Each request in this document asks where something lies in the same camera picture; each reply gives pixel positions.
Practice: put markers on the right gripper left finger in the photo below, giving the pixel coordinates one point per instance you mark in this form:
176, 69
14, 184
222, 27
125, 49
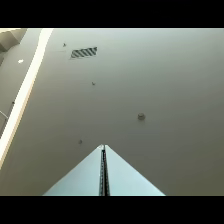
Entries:
83, 180

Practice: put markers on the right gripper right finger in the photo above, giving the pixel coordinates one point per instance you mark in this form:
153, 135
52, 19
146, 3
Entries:
128, 180

